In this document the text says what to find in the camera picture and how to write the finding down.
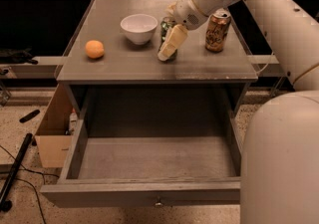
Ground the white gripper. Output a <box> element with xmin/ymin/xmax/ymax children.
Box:
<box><xmin>158</xmin><ymin>0</ymin><xmax>207</xmax><ymax>62</ymax></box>

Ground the green soda can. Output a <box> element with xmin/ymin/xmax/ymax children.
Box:
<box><xmin>159</xmin><ymin>17</ymin><xmax>177</xmax><ymax>62</ymax></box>

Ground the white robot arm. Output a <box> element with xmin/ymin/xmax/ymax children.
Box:
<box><xmin>159</xmin><ymin>0</ymin><xmax>319</xmax><ymax>224</ymax></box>

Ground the orange gold soda can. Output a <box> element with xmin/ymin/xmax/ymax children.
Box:
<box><xmin>205</xmin><ymin>9</ymin><xmax>231</xmax><ymax>53</ymax></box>

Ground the open grey top drawer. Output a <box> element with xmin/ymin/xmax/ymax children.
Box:
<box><xmin>40</xmin><ymin>86</ymin><xmax>247</xmax><ymax>208</ymax></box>

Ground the white ceramic bowl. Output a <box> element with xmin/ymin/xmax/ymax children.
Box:
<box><xmin>121</xmin><ymin>14</ymin><xmax>159</xmax><ymax>45</ymax></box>

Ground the grey wooden cabinet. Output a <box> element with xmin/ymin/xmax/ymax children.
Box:
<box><xmin>57</xmin><ymin>0</ymin><xmax>257</xmax><ymax>108</ymax></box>

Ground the orange fruit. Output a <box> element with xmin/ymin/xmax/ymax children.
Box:
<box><xmin>85</xmin><ymin>40</ymin><xmax>105</xmax><ymax>59</ymax></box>

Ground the cardboard box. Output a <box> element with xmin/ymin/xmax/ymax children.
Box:
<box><xmin>35</xmin><ymin>85</ymin><xmax>73</xmax><ymax>168</ymax></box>

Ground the small black flat object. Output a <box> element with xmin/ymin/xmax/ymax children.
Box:
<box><xmin>19</xmin><ymin>110</ymin><xmax>40</xmax><ymax>123</ymax></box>

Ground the black pole on floor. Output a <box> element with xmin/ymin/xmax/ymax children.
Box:
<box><xmin>0</xmin><ymin>133</ymin><xmax>33</xmax><ymax>212</ymax></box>

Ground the white hanging cable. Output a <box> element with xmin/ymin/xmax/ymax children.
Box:
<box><xmin>256</xmin><ymin>52</ymin><xmax>277</xmax><ymax>77</ymax></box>

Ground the black cloth on rail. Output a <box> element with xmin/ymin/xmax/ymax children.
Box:
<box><xmin>0</xmin><ymin>48</ymin><xmax>38</xmax><ymax>65</ymax></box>

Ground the black floor cable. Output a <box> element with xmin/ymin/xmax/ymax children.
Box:
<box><xmin>0</xmin><ymin>143</ymin><xmax>60</xmax><ymax>224</ymax></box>

